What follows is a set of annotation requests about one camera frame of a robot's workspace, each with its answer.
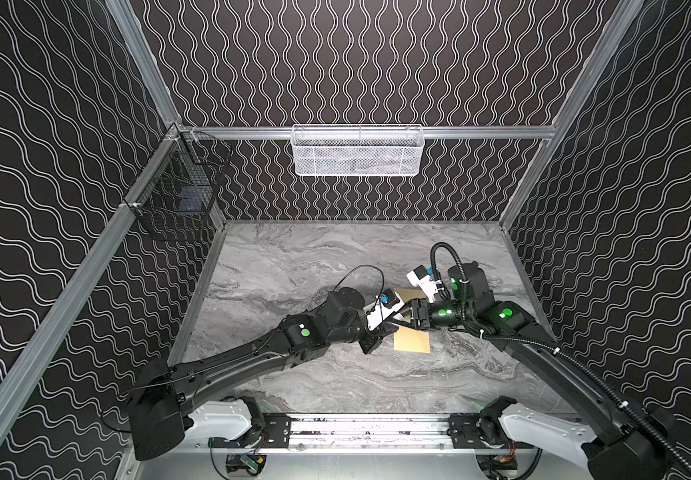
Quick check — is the aluminium corner post left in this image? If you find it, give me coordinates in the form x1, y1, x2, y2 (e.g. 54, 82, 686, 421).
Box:
106, 0, 181, 126

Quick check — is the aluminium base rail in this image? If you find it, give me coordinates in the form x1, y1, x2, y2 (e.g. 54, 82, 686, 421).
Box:
128, 411, 617, 454

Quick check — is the aluminium back crossbar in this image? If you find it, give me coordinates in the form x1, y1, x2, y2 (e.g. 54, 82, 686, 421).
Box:
181, 124, 557, 141

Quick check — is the black corrugated cable hose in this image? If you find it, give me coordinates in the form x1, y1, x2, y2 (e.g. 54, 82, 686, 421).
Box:
430, 241, 691, 480

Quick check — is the black wire basket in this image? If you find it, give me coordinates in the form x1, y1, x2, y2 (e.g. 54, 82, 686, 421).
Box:
128, 130, 234, 245

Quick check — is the aluminium corner post right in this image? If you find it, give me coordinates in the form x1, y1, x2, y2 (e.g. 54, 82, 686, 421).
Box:
499, 0, 645, 233

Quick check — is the aluminium left side rail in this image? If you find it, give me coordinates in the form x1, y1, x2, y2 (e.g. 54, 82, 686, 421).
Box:
0, 124, 179, 446

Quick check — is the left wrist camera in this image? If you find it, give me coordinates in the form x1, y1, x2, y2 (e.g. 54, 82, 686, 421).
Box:
365, 288, 403, 312

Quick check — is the aluminium corner post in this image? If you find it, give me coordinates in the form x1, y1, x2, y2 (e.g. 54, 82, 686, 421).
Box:
499, 0, 645, 233
106, 0, 181, 126

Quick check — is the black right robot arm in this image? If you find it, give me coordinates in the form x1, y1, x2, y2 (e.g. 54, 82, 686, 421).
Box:
407, 262, 681, 479

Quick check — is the white wire basket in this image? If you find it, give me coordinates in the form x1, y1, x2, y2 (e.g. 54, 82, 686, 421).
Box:
290, 134, 425, 177

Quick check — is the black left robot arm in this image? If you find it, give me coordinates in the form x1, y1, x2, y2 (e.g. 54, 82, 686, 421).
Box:
125, 287, 399, 461

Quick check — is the tan kraft envelope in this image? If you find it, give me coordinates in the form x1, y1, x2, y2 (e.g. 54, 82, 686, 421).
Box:
393, 288, 431, 354

